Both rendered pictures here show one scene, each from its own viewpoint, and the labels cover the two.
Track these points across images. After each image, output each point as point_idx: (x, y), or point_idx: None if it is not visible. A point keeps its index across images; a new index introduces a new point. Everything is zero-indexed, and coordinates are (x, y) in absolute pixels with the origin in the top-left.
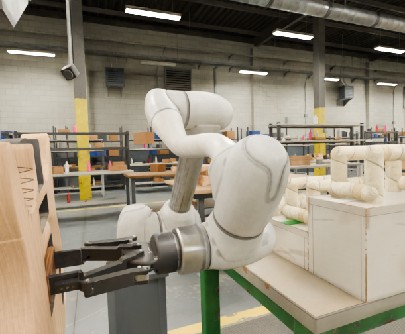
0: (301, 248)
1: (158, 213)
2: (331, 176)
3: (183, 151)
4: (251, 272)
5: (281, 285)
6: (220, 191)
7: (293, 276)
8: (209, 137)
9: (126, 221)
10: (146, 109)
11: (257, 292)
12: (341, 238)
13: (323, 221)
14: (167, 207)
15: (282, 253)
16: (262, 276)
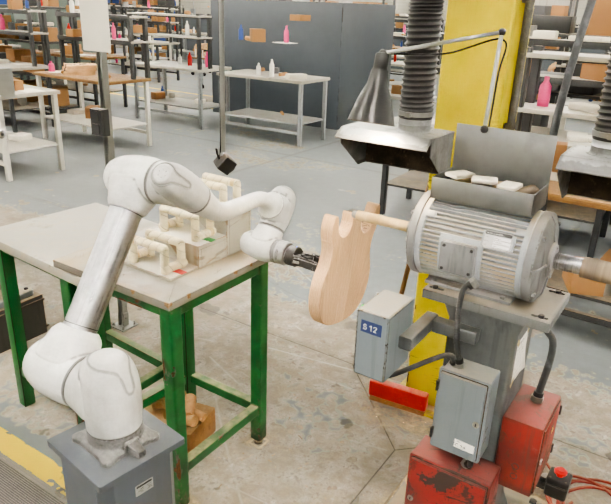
0: (223, 247)
1: (87, 355)
2: (224, 201)
3: (243, 211)
4: (240, 268)
5: (250, 260)
6: (289, 214)
7: (236, 259)
8: (265, 194)
9: (136, 369)
10: (199, 189)
11: (239, 279)
12: (242, 226)
13: (234, 223)
14: (92, 334)
15: (210, 261)
16: (244, 265)
